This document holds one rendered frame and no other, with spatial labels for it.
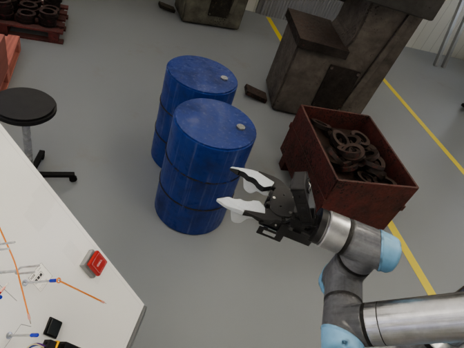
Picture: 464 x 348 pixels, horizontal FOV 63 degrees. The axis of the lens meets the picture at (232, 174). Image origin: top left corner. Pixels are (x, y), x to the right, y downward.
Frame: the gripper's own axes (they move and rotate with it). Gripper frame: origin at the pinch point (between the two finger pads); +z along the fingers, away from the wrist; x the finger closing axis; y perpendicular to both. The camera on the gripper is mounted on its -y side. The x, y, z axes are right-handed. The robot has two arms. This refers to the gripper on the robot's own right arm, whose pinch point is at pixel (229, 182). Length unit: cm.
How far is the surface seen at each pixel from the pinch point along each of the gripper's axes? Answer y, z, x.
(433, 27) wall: 214, -239, 729
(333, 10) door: 211, -47, 630
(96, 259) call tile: 45, 27, -5
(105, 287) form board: 56, 23, -7
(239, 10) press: 193, 82, 467
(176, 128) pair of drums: 97, 42, 107
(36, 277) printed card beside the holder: 37, 34, -18
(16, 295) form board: 35, 35, -24
